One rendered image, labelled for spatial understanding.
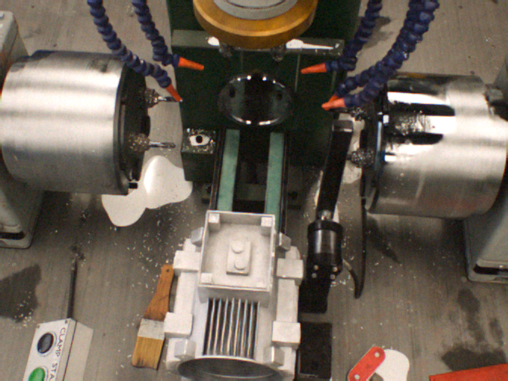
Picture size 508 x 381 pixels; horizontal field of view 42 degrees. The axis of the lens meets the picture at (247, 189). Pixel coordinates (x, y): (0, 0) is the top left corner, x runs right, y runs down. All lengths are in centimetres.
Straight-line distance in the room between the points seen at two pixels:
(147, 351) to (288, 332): 36
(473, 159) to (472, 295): 35
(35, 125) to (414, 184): 62
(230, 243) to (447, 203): 38
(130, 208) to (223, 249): 45
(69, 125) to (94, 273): 35
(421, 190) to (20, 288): 77
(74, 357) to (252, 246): 30
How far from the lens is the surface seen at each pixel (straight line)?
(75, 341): 99
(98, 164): 110
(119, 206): 139
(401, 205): 112
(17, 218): 131
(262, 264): 95
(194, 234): 102
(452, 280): 135
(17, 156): 115
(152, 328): 126
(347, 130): 92
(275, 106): 125
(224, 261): 96
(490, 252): 127
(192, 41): 117
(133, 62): 103
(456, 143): 108
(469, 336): 131
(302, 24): 94
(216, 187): 124
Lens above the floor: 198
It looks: 58 degrees down
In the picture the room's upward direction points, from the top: straight up
